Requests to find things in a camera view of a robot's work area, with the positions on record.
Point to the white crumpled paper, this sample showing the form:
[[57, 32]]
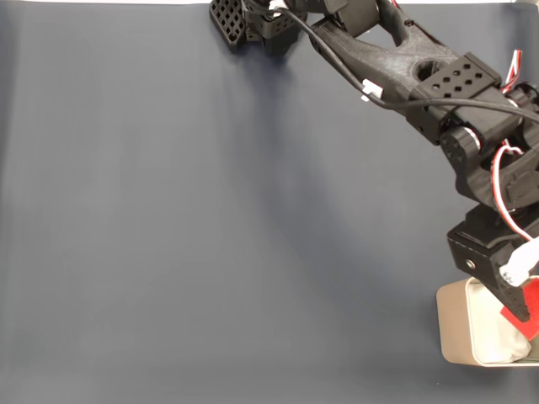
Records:
[[492, 336]]

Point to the dark grey table mat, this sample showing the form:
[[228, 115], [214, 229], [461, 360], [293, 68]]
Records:
[[168, 231]]

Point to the beige metal box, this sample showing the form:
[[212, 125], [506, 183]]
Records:
[[452, 324]]

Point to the red cube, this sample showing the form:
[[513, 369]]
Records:
[[534, 311]]

